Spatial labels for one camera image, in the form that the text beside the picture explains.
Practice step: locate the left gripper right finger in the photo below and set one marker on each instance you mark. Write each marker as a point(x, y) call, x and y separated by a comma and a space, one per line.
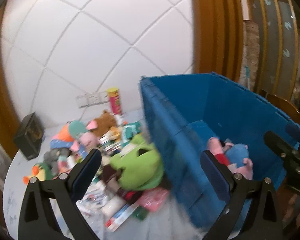
point(263, 220)

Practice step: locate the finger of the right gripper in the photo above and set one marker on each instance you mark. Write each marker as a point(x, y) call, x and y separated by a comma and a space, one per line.
point(280, 147)

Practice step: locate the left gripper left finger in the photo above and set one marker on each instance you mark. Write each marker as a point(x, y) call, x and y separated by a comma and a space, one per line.
point(37, 219)

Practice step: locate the pink pig plush red dress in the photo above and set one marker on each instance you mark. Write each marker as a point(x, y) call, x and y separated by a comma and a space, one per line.
point(218, 151)

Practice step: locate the pink pig plush blue shirt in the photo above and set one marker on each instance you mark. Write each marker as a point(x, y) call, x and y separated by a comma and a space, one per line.
point(240, 162)

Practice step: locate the yellow duck plush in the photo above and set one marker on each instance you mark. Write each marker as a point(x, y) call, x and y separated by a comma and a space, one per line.
point(40, 170)

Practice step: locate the grey plush toy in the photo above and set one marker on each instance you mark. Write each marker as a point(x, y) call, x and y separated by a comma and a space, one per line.
point(51, 156)

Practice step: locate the white red toothpaste box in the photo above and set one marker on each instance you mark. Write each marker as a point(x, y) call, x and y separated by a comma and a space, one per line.
point(120, 217)

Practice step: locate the black speaker box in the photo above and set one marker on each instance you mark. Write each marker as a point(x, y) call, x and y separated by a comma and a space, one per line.
point(29, 136)

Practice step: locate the orange plush toy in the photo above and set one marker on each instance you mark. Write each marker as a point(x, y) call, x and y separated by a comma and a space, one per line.
point(64, 134)

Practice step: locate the blue plastic storage crate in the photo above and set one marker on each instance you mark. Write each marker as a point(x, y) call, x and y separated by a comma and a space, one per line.
point(183, 112)

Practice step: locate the teal pig plush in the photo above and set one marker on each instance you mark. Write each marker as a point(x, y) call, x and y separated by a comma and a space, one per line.
point(83, 135)

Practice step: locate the pink tissue pack right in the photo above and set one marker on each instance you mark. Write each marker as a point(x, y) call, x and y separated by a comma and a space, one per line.
point(153, 199)

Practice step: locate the brown bear plush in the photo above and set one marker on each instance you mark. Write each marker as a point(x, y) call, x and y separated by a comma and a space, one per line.
point(102, 124)

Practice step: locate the green frog plush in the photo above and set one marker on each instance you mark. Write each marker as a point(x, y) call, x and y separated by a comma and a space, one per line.
point(138, 166)

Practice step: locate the pink yellow canister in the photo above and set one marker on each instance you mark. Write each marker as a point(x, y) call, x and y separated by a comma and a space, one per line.
point(114, 99)

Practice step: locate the white wall socket panel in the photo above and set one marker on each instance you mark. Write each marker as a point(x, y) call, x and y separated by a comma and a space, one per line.
point(91, 99)

